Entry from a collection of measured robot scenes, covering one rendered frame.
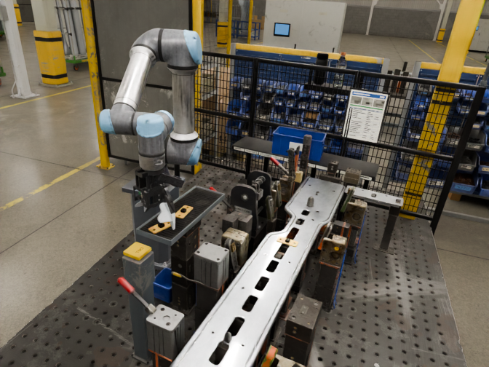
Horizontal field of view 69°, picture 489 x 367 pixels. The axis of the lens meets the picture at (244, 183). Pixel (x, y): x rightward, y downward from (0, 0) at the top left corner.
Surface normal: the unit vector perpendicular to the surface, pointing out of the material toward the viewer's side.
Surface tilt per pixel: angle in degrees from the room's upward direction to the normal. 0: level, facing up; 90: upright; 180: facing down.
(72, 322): 0
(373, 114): 90
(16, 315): 0
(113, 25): 90
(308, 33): 90
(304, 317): 0
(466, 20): 90
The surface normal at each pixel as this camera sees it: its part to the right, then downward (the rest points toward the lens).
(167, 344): -0.42, 0.38
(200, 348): 0.07, -0.89
